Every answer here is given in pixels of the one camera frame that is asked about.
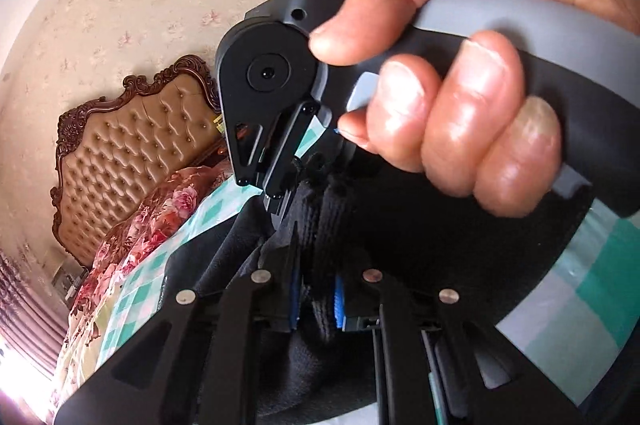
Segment black pants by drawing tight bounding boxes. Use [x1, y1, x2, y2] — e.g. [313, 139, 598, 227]
[160, 156, 592, 424]

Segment tufted brown headboard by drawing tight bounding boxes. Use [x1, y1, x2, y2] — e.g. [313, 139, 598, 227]
[50, 54, 227, 267]

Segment teal checkered bed sheet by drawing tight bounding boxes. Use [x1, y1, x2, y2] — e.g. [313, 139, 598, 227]
[94, 114, 640, 425]

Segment red floral quilt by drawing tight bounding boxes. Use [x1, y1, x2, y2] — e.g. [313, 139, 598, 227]
[50, 159, 232, 410]

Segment pink striped curtain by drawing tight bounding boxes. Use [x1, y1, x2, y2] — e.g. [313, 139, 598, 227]
[1, 253, 66, 379]

